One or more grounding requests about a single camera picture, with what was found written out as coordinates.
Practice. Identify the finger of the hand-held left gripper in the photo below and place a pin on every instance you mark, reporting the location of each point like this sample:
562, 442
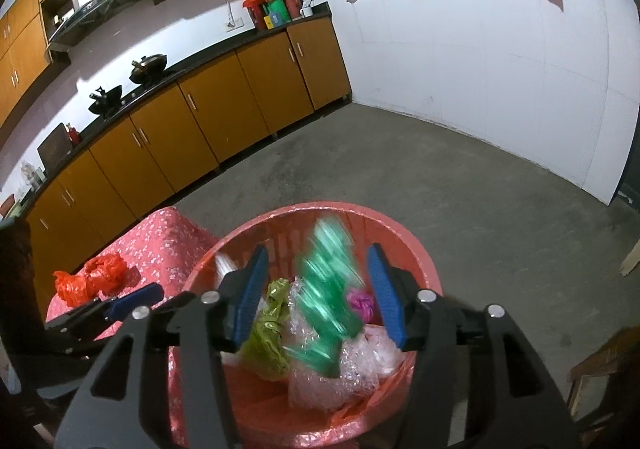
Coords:
137, 301

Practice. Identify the wooden base cabinets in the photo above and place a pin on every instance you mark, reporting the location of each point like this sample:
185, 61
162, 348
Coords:
210, 114

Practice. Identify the black wok with lid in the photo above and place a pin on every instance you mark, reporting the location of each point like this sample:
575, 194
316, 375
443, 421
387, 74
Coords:
147, 69

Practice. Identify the cardboard piece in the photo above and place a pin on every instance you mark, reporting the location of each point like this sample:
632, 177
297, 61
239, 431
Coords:
631, 261

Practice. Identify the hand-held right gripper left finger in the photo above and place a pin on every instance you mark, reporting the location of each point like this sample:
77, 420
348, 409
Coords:
250, 294

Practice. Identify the wooden chair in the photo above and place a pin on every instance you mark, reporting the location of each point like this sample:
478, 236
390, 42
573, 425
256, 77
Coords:
605, 369

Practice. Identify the red floral tablecloth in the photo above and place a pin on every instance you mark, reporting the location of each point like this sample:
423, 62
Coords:
160, 239

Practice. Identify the red basin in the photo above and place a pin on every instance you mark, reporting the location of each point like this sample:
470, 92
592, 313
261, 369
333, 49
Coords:
6, 206

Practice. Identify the black kitchen countertop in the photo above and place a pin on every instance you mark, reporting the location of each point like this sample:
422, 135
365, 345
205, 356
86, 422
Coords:
210, 56

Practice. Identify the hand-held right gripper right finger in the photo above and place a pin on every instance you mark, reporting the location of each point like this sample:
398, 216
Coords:
385, 294

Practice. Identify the dark cutting board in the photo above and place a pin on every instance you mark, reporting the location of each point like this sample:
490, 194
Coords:
55, 148

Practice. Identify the magenta plastic bag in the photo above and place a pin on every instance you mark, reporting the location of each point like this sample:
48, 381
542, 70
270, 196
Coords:
361, 306

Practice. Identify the white mug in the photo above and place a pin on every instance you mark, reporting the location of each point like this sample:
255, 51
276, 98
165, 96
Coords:
306, 10

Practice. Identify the orange plastic bag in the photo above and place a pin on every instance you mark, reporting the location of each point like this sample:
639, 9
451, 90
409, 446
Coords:
75, 286

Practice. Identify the range hood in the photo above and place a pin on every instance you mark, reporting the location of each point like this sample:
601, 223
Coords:
95, 14

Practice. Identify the large clear bubble wrap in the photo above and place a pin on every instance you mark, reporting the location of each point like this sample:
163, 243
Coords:
360, 374

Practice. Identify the clear jars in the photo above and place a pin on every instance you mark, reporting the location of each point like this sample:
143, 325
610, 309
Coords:
32, 176

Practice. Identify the red bottle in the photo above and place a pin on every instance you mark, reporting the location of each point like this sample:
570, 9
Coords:
74, 135

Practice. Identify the red bag with boxes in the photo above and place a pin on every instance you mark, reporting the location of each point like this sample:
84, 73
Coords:
267, 1

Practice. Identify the red plastic basket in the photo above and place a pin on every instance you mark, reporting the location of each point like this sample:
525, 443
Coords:
400, 239

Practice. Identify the olive green plastic bag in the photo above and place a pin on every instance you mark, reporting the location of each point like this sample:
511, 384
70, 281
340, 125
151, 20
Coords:
265, 339

